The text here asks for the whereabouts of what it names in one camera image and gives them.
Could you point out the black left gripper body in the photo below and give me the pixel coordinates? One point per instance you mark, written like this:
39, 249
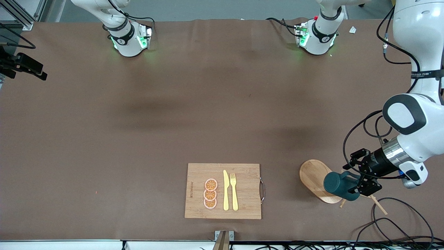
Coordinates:
377, 162

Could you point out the dark teal ribbed cup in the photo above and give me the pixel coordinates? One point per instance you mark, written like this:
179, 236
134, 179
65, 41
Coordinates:
336, 185

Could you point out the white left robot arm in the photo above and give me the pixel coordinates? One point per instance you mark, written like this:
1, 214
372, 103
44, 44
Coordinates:
416, 21

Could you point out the wooden cup tree stand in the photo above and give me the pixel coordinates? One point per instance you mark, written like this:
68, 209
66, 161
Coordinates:
314, 177

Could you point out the bamboo cutting board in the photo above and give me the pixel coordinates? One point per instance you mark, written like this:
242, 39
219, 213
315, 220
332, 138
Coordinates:
246, 187

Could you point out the yellow plastic fork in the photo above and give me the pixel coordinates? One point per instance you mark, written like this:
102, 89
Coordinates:
235, 198

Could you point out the brown table cover mat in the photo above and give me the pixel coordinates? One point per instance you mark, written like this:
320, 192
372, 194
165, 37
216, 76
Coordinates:
242, 104

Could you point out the white paper scrap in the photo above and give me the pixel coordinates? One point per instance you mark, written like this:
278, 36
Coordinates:
352, 30

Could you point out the yellow plastic knife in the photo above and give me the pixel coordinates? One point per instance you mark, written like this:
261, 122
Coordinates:
225, 191

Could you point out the orange slice toy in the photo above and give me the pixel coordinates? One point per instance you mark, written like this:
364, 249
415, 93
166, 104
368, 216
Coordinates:
209, 195
211, 184
210, 204

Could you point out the aluminium frame profile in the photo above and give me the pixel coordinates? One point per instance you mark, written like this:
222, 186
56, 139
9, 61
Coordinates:
20, 17

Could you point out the metal table edge bracket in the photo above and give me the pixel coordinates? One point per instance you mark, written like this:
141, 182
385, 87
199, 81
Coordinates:
231, 235

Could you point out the brown post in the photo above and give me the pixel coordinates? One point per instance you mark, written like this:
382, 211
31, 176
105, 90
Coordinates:
222, 243

